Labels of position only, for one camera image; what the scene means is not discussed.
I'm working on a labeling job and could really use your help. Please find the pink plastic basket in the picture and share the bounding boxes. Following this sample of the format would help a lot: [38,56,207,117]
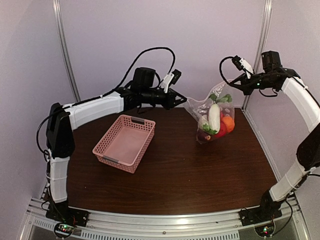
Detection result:
[92,114,156,174]

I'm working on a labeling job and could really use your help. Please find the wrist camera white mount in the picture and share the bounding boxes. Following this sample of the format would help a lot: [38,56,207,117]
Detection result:
[231,55,255,79]
[159,69,182,94]

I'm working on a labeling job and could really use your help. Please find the red toy fruit front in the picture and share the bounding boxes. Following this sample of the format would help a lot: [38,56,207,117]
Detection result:
[213,121,228,139]

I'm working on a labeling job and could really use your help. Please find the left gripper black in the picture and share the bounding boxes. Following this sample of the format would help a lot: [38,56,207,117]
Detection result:
[141,87,188,110]

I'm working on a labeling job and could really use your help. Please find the aluminium frame post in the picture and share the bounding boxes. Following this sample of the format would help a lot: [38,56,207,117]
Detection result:
[241,0,273,111]
[52,0,81,102]

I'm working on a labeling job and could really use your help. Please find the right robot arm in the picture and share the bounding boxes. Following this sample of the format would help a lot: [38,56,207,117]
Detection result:
[229,50,320,221]

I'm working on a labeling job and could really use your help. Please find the white toy vegetable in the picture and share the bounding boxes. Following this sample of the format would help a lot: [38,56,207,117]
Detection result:
[200,93,232,135]

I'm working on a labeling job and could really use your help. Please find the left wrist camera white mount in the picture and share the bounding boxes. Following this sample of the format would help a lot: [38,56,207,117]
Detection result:
[159,69,182,94]

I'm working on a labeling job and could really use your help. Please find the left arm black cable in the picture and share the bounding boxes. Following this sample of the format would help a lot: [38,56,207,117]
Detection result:
[36,46,176,156]

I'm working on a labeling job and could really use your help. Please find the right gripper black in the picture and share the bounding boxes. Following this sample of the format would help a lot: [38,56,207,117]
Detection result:
[230,72,277,95]

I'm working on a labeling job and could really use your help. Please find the front aluminium rail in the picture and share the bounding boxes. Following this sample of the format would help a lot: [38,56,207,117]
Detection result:
[17,197,310,240]

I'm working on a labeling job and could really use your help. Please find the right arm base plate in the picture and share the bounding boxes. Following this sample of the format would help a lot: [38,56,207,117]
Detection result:
[238,206,282,226]

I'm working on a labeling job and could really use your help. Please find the left aluminium frame post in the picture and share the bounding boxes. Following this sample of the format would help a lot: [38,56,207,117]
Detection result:
[52,0,81,102]

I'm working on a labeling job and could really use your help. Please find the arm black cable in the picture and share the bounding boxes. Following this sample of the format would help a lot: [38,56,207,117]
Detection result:
[219,55,241,87]
[36,46,176,156]

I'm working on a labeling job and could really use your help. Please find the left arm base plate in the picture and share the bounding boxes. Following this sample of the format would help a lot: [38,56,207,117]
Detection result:
[45,208,89,227]

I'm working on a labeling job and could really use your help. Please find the right aluminium frame post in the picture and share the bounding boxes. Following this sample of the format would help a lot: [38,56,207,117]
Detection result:
[241,0,273,111]

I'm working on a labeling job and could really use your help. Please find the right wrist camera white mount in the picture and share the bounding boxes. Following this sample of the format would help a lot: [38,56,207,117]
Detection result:
[231,55,255,79]

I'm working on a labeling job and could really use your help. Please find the dark purple toy fruit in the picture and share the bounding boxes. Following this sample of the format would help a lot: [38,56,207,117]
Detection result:
[196,130,214,144]

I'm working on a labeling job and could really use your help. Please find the orange toy fruit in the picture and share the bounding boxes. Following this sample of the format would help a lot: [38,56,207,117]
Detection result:
[221,116,235,133]

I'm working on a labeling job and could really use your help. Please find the clear zip top bag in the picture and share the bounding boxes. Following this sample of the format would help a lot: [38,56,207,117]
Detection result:
[183,82,236,144]

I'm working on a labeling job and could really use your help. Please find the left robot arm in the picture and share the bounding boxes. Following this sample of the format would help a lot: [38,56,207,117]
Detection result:
[43,67,187,222]

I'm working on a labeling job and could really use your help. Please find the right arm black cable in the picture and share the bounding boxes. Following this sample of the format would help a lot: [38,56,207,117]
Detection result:
[219,55,241,87]

